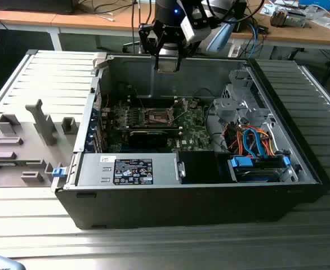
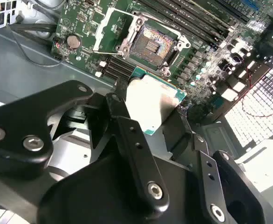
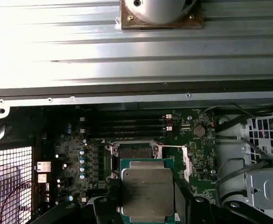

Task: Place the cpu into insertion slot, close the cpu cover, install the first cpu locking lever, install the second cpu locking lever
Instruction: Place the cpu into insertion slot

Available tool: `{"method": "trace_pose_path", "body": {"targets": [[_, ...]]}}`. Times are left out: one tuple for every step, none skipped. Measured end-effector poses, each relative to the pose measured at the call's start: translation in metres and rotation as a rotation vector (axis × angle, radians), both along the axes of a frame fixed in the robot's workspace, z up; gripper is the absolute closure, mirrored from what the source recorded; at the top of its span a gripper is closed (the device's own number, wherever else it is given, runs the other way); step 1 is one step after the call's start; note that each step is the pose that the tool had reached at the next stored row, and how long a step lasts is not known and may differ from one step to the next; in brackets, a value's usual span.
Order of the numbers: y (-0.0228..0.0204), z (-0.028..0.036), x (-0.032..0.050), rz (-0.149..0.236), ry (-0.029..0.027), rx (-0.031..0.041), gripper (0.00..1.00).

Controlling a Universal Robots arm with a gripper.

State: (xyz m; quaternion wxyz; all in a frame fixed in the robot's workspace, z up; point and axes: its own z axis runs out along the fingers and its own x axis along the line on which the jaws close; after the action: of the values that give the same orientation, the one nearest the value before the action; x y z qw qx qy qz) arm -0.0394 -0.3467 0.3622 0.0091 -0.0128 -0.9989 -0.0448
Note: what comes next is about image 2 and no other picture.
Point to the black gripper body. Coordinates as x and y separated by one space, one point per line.
99 191

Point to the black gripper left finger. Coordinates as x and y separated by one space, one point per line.
29 112

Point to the metal socket cover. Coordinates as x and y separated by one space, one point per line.
101 30

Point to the silver green CPU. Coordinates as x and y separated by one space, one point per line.
150 100

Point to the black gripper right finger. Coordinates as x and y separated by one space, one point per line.
206 191

